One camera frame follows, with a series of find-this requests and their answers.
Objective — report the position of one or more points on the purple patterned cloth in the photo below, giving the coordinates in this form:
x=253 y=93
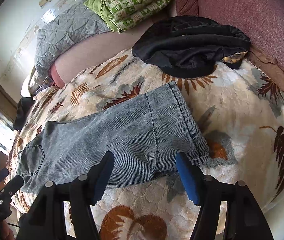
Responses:
x=44 y=82

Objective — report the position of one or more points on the small black cloth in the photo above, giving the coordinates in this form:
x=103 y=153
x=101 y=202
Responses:
x=21 y=112

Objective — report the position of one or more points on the white pillow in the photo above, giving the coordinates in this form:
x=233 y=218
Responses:
x=26 y=87

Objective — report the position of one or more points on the pink sofa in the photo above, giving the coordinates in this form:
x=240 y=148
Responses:
x=244 y=10

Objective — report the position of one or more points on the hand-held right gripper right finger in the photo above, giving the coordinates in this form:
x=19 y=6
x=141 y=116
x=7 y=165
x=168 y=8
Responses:
x=187 y=177

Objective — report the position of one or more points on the person's left hand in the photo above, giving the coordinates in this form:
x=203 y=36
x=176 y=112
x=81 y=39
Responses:
x=8 y=231

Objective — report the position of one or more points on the cream leaf print blanket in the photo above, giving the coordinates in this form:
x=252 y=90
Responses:
x=232 y=100

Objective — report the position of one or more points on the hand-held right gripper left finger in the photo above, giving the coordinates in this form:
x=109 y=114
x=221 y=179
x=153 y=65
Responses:
x=104 y=177

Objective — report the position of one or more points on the large black garment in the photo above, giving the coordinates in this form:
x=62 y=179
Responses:
x=194 y=45

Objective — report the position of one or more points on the grey denim pants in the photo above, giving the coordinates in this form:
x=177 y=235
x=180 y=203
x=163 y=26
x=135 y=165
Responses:
x=106 y=135

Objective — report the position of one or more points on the grey quilted blanket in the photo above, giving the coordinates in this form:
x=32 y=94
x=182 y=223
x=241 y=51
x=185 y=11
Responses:
x=69 y=30

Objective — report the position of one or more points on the green patterned quilt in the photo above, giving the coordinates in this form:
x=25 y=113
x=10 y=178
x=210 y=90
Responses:
x=132 y=10

